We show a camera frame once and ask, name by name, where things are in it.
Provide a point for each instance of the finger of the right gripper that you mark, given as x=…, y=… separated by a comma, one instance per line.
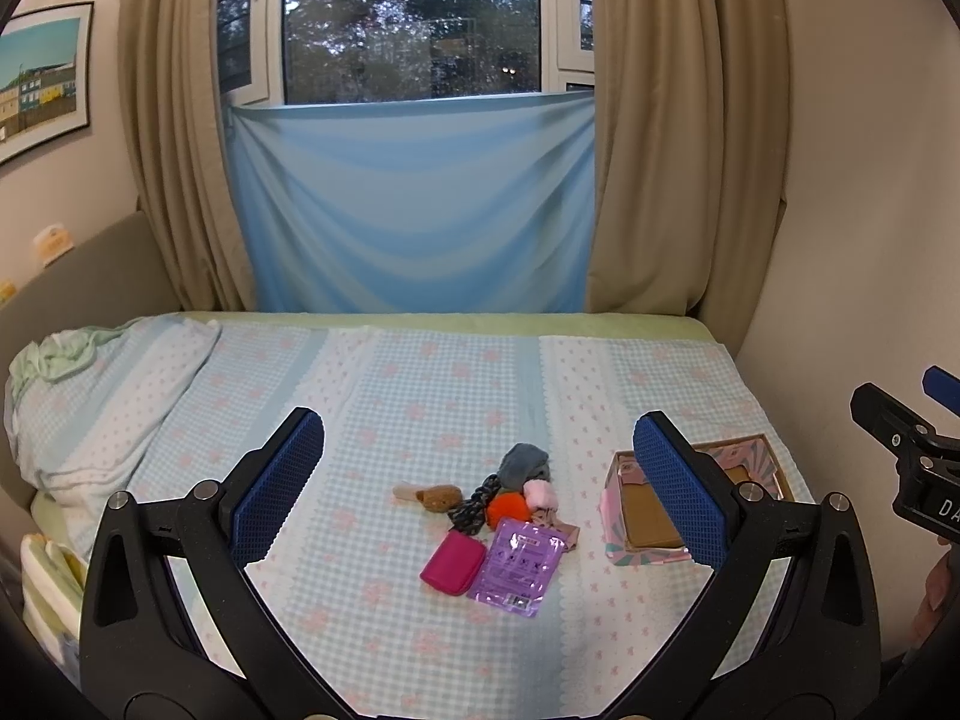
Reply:
x=887, y=420
x=942, y=387

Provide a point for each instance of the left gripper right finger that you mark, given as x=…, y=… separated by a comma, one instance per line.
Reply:
x=787, y=624

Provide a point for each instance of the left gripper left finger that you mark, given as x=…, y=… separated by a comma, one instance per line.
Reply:
x=172, y=627

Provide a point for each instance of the magenta pouch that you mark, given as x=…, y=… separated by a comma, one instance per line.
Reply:
x=454, y=565

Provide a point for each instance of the pink fluffy pompom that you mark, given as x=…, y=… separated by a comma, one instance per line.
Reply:
x=540, y=495

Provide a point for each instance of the brown plush toy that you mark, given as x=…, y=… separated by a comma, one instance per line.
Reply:
x=439, y=499

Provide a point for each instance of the black patterned scrunchie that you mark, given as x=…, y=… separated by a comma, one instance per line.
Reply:
x=469, y=516

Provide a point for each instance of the orange fluffy pompom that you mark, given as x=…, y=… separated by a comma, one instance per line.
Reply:
x=507, y=506

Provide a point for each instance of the grey fuzzy sock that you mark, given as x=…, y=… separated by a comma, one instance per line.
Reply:
x=523, y=463

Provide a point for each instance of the person's right hand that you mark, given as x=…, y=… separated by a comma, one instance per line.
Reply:
x=933, y=606

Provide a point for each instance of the striped folded cloth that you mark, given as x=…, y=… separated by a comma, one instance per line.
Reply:
x=54, y=579

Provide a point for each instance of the pink cardboard box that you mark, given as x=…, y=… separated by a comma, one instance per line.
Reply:
x=638, y=532

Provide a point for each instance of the pillow in checkered cover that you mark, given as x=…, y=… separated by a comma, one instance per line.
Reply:
x=79, y=440

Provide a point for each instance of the mint green cloth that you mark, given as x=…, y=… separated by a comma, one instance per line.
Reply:
x=58, y=356

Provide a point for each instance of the blue checkered bedspread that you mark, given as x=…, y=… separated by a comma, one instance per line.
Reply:
x=420, y=407

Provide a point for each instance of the grey headboard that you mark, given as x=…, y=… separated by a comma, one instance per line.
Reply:
x=115, y=277

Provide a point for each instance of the yellow object on headboard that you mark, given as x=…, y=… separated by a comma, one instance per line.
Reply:
x=52, y=243

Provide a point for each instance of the right beige curtain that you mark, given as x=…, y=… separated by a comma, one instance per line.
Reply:
x=692, y=130

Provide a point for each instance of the beige curtain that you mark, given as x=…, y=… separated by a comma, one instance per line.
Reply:
x=171, y=111
x=692, y=130

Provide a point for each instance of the light blue hanging sheet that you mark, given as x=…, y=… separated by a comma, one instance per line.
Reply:
x=475, y=205

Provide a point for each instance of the left beige curtain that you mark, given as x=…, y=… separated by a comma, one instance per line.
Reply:
x=171, y=111

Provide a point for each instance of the framed picture on wall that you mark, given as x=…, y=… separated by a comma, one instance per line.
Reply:
x=45, y=84

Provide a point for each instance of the window with white frame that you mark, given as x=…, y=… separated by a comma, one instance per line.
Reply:
x=371, y=51

